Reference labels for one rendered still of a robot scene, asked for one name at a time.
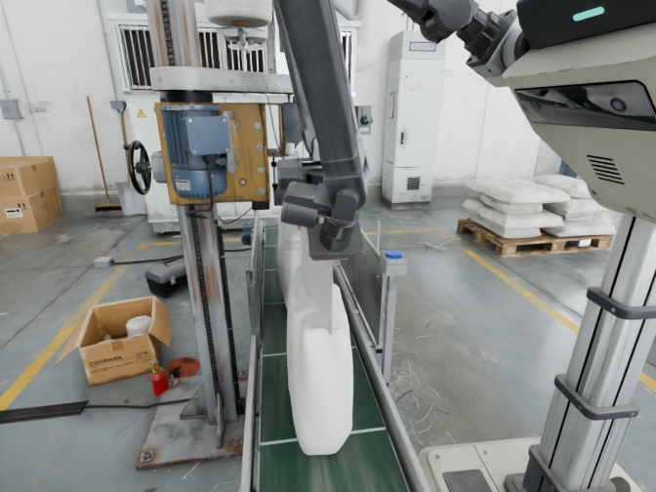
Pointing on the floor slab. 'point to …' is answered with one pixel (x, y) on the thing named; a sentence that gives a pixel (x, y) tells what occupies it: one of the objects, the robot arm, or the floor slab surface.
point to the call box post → (389, 328)
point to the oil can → (158, 379)
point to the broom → (102, 177)
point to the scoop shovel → (133, 204)
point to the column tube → (183, 25)
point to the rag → (183, 367)
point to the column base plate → (191, 427)
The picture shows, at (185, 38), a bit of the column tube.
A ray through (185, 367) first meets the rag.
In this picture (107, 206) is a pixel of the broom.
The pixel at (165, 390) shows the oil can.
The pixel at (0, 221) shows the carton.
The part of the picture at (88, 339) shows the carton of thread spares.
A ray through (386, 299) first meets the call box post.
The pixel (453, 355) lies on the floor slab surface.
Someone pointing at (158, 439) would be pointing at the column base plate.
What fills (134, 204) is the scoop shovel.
